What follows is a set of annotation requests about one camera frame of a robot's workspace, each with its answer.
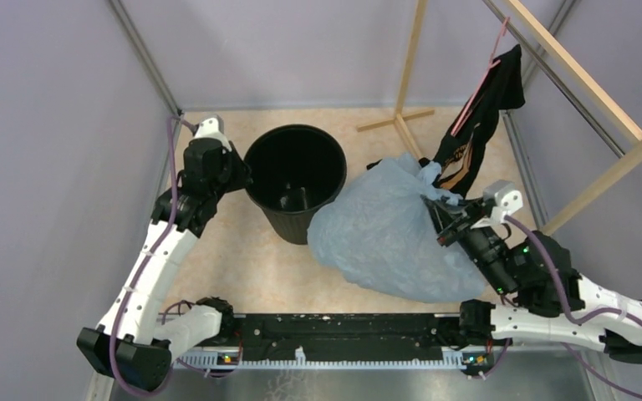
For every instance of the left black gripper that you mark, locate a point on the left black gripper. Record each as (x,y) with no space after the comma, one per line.
(243,177)

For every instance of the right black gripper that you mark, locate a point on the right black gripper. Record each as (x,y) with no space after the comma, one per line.
(456,224)

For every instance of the light blue plastic trash bag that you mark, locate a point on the light blue plastic trash bag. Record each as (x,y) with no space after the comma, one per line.
(379,234)

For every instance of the black plastic trash bin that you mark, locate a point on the black plastic trash bin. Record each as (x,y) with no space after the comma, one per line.
(296,169)

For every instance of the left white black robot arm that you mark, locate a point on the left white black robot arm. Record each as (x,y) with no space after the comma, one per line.
(129,343)

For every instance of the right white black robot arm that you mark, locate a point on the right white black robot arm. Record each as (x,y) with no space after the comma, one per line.
(549,299)

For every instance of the black printed t-shirt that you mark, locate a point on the black printed t-shirt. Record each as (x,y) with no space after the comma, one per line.
(463,147)

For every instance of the pink clothes hanger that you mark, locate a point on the pink clothes hanger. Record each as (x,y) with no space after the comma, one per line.
(479,83)

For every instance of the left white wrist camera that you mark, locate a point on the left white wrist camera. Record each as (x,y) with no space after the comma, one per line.
(212,127)

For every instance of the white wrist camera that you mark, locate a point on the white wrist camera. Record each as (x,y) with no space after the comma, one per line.
(212,127)
(500,199)

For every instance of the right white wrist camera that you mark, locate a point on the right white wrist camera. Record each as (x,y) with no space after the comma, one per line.
(500,199)

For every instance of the grey cable duct rail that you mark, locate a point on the grey cable duct rail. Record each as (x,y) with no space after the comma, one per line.
(226,359)

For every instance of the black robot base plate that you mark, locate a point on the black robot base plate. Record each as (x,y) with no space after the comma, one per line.
(347,338)

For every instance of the metal clothes rail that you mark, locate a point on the metal clothes rail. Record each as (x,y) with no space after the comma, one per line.
(573,81)

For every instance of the wooden clothes rack frame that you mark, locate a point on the wooden clothes rack frame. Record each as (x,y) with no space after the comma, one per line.
(565,151)

